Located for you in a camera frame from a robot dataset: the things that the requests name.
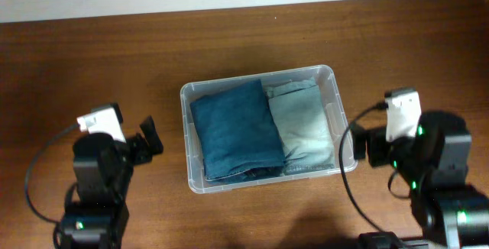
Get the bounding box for left black camera cable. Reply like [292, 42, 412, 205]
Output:
[24, 121, 81, 227]

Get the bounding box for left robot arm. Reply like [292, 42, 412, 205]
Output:
[53, 116, 164, 249]

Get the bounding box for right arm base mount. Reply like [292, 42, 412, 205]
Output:
[357, 232, 439, 249]

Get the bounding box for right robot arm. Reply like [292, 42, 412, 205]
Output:
[348, 111, 488, 248]

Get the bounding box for dark blue jeans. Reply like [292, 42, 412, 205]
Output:
[189, 80, 285, 183]

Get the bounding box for light grey jeans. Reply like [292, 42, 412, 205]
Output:
[264, 78, 335, 175]

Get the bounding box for clear plastic storage bin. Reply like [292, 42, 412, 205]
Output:
[180, 65, 358, 194]

